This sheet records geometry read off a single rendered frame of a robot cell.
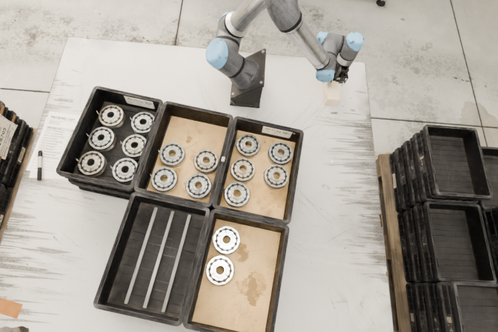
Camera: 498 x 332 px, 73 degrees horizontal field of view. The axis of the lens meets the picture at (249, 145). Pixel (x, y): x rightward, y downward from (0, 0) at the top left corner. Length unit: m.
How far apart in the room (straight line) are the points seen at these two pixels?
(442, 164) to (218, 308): 1.44
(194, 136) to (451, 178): 1.42
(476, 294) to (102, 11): 3.11
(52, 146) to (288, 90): 1.15
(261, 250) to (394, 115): 1.76
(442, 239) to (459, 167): 0.41
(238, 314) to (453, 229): 1.34
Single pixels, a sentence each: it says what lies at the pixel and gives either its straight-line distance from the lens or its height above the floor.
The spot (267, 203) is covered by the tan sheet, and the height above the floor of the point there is 0.83.
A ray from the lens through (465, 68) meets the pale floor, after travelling 3.38.
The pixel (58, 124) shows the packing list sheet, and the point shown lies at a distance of 1.82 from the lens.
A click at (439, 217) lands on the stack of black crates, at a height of 0.38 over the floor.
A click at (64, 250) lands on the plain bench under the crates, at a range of 1.62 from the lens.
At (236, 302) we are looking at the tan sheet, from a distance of 1.35.
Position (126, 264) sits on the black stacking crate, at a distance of 1.40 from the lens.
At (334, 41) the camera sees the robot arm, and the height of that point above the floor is 1.07.
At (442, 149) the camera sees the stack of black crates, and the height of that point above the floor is 0.49.
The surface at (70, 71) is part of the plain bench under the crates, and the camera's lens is 1.96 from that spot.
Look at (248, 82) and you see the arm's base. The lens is 1.57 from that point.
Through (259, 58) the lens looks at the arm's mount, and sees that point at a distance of 1.65.
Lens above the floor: 2.18
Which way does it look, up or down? 67 degrees down
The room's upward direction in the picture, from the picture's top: 11 degrees clockwise
